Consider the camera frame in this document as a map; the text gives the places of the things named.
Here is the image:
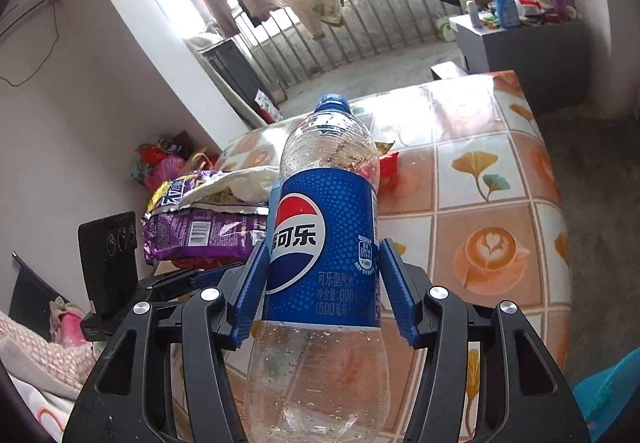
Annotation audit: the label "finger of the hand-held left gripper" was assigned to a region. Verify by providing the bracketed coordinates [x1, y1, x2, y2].
[266, 180, 283, 251]
[134, 264, 247, 313]

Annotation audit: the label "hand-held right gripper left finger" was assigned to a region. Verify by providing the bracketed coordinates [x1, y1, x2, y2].
[62, 239, 273, 443]

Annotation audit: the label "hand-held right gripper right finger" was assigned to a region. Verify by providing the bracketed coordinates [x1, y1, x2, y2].
[381, 237, 593, 443]

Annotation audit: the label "purple and yellow snack bag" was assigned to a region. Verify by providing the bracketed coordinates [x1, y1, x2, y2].
[141, 170, 271, 266]

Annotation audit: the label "clear blue-label soda bottle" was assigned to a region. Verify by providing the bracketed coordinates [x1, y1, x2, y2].
[243, 94, 392, 443]

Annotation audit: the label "red snack wrapper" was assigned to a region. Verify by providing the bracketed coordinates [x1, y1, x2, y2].
[375, 140, 402, 198]

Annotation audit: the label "blue plastic mesh basket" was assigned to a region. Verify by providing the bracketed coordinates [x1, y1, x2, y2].
[571, 348, 640, 443]

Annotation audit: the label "crumpled white plastic bag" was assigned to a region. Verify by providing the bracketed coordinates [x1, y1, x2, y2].
[199, 166, 282, 204]

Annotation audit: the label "pink soft item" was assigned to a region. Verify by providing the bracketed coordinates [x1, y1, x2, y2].
[49, 300, 92, 350]

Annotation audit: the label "black bag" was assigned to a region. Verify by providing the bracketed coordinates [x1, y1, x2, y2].
[10, 252, 72, 340]

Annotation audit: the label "red and pink bags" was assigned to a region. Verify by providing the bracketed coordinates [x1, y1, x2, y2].
[129, 143, 187, 192]

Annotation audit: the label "pink knitted blanket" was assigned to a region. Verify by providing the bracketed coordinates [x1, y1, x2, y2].
[0, 309, 97, 443]

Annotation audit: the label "dark grey crate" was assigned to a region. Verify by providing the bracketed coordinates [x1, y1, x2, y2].
[199, 37, 290, 116]

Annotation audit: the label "metal balcony railing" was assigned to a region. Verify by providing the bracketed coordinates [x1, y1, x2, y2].
[234, 0, 468, 91]

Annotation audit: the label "grey cabinet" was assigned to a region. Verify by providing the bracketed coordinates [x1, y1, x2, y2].
[452, 15, 592, 114]

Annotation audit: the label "blue detergent bottle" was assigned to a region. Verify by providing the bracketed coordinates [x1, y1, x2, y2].
[490, 0, 524, 29]

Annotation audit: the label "black wall cable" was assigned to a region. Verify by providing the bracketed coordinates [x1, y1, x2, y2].
[0, 0, 57, 88]

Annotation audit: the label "white wall air conditioner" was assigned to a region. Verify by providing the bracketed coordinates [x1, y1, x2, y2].
[0, 0, 67, 42]

